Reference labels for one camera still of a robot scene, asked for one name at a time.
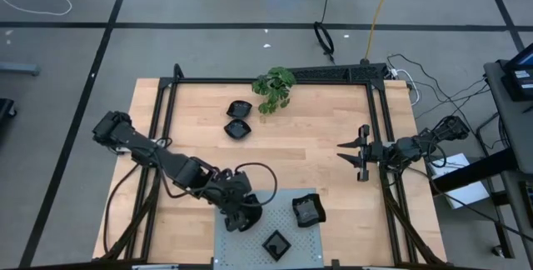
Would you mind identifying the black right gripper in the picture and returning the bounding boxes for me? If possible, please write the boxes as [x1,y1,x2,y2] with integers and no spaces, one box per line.
[336,124,391,183]

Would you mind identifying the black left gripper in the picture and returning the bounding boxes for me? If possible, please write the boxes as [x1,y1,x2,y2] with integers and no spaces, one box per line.
[216,169,264,233]

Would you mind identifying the black leaf-shaped plate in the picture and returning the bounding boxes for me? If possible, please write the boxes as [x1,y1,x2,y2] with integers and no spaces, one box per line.
[223,118,252,140]
[226,99,253,119]
[239,193,265,233]

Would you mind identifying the black small square plate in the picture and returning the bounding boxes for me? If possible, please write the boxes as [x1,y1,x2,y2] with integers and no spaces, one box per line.
[261,229,292,262]

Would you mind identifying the black wavy square plate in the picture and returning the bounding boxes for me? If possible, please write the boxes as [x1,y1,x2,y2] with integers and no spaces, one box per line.
[291,192,327,228]

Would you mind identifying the grey perforated metal shelf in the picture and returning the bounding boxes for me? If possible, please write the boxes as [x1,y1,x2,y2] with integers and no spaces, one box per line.
[212,187,324,270]

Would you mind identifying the green potted plant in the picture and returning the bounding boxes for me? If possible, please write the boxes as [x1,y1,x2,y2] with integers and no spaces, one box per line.
[252,66,297,116]

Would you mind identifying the black desk leg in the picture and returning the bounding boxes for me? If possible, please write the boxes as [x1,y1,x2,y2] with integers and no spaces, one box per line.
[432,148,517,194]

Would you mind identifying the white box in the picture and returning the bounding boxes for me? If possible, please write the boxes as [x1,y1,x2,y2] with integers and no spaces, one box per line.
[428,152,491,211]

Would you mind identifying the grey desk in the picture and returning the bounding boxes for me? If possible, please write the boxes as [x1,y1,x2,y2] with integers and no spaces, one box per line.
[484,59,533,270]

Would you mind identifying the black laptop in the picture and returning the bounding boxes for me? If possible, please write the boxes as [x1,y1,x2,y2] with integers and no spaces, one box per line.
[501,43,533,103]

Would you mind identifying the black chair base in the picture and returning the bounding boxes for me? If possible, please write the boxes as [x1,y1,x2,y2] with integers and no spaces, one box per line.
[0,97,17,132]

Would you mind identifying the grey floor bar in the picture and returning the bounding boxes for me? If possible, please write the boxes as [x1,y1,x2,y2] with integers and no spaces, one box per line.
[0,62,41,76]

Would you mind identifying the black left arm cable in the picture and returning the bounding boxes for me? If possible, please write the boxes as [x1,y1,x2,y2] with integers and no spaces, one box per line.
[232,162,278,208]

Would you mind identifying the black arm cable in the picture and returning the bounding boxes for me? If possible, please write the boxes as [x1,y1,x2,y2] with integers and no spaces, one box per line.
[232,162,278,208]
[426,138,450,170]

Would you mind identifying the black aluminium table frame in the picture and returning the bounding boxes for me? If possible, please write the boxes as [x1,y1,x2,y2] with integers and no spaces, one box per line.
[99,62,449,270]

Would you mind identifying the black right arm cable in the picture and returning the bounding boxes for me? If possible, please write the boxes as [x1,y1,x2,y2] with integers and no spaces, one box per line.
[426,138,450,170]

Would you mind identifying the white power cable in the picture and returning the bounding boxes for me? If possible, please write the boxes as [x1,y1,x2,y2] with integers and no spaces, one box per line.
[389,67,421,108]

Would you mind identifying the black floor cables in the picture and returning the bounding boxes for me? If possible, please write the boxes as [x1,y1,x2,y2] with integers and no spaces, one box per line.
[386,52,492,133]

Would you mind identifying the black base cable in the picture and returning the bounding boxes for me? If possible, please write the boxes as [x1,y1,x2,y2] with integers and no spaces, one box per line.
[102,163,141,255]

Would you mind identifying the yellow hanging cable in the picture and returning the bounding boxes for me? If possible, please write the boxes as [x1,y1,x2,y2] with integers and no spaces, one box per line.
[364,0,396,63]

